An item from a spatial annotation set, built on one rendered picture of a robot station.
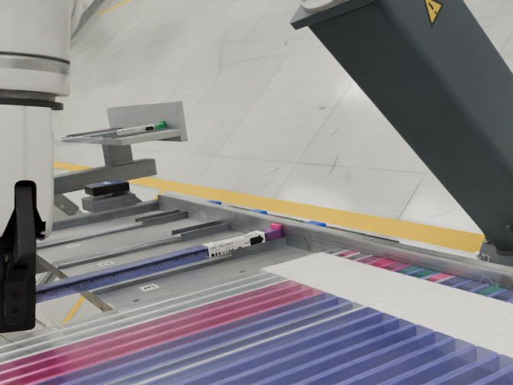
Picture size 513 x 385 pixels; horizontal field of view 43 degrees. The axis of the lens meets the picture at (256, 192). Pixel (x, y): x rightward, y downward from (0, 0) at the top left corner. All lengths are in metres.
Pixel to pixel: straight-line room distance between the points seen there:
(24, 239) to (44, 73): 0.12
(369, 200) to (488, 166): 0.69
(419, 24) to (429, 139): 0.24
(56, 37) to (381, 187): 1.44
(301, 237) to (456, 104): 0.56
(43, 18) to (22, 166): 0.11
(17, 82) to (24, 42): 0.03
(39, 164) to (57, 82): 0.06
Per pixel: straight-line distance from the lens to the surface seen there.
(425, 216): 1.67
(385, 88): 1.13
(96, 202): 0.86
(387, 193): 1.81
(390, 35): 1.03
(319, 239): 0.57
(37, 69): 0.49
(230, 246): 0.59
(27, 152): 0.48
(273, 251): 0.60
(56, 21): 0.50
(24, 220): 0.48
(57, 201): 1.60
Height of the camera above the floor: 1.05
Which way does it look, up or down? 27 degrees down
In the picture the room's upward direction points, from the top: 47 degrees counter-clockwise
